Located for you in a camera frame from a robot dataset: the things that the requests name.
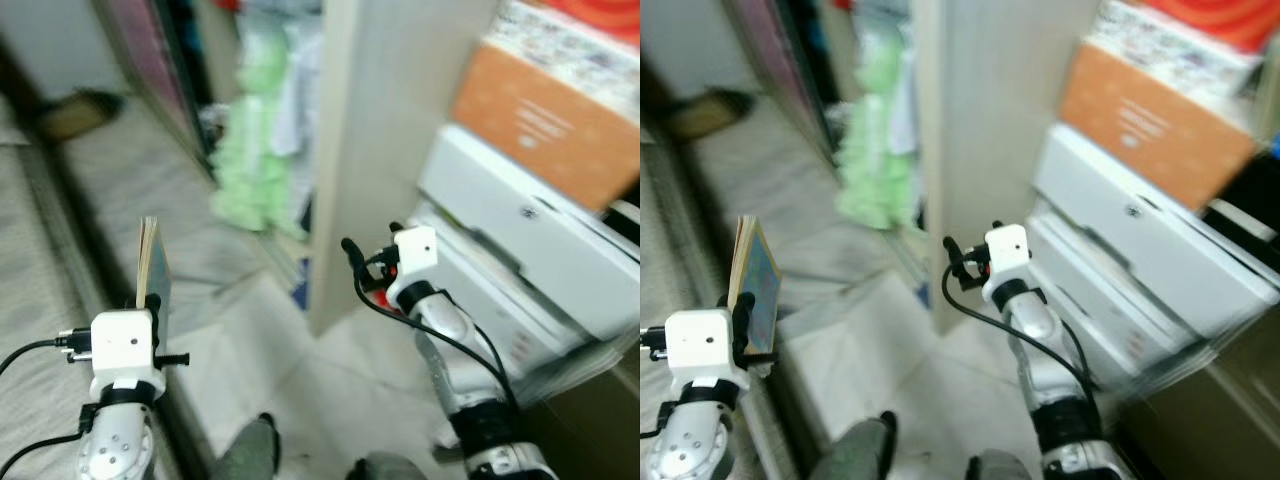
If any grey right robot leg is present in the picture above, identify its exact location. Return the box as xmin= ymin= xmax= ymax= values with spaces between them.
xmin=345 ymin=452 xmax=431 ymax=480
xmin=965 ymin=450 xmax=1031 ymax=480

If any small brown object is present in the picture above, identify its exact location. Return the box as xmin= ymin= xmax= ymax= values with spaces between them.
xmin=665 ymin=88 xmax=756 ymax=141
xmin=40 ymin=88 xmax=126 ymax=141

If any orange cardboard box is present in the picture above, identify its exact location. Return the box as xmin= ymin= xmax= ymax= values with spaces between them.
xmin=450 ymin=40 xmax=641 ymax=213
xmin=1060 ymin=40 xmax=1261 ymax=213

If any dark brown cabinet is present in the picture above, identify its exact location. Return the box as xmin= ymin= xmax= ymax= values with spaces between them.
xmin=1110 ymin=330 xmax=1280 ymax=480
xmin=500 ymin=335 xmax=641 ymax=480

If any dark framed sliding door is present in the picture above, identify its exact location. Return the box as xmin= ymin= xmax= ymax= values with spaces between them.
xmin=725 ymin=0 xmax=836 ymax=186
xmin=95 ymin=0 xmax=216 ymax=186

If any colourful children's book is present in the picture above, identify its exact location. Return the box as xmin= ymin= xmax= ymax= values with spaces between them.
xmin=730 ymin=215 xmax=784 ymax=358
xmin=136 ymin=216 xmax=174 ymax=336

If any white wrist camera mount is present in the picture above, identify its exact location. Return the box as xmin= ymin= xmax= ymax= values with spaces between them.
xmin=664 ymin=307 xmax=749 ymax=393
xmin=385 ymin=225 xmax=439 ymax=301
xmin=90 ymin=309 xmax=163 ymax=393
xmin=982 ymin=224 xmax=1031 ymax=301

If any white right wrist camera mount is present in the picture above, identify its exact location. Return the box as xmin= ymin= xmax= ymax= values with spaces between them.
xmin=982 ymin=224 xmax=1031 ymax=301
xmin=385 ymin=225 xmax=439 ymax=301

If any grey robot leg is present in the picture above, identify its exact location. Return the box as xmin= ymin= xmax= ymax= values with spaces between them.
xmin=345 ymin=452 xmax=431 ymax=480
xmin=808 ymin=410 xmax=899 ymax=480
xmin=965 ymin=450 xmax=1031 ymax=480
xmin=210 ymin=413 xmax=283 ymax=480

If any white patterned box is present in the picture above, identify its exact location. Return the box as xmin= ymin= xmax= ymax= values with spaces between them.
xmin=1090 ymin=0 xmax=1266 ymax=96
xmin=480 ymin=0 xmax=641 ymax=101

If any light green fluffy cloth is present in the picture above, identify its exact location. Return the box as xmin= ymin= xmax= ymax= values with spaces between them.
xmin=208 ymin=20 xmax=313 ymax=239
xmin=835 ymin=30 xmax=926 ymax=231

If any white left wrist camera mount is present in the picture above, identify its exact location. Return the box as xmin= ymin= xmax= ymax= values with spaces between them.
xmin=90 ymin=309 xmax=163 ymax=393
xmin=664 ymin=307 xmax=749 ymax=393

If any beige wooden wardrobe panel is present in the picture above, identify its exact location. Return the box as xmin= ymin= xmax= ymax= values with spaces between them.
xmin=915 ymin=0 xmax=1111 ymax=336
xmin=308 ymin=0 xmax=516 ymax=338

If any red orange patterned item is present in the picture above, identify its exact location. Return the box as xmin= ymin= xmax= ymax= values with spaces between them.
xmin=545 ymin=0 xmax=641 ymax=46
xmin=1150 ymin=0 xmax=1280 ymax=56

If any grey left robot leg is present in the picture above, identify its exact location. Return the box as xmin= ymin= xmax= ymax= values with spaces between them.
xmin=210 ymin=413 xmax=283 ymax=480
xmin=808 ymin=410 xmax=899 ymax=480

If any white hanging cloth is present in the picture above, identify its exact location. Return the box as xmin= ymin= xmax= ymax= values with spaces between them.
xmin=270 ymin=30 xmax=323 ymax=161
xmin=890 ymin=50 xmax=926 ymax=161

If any white printer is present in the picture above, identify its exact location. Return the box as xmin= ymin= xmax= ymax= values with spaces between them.
xmin=412 ymin=125 xmax=641 ymax=406
xmin=1025 ymin=125 xmax=1280 ymax=401

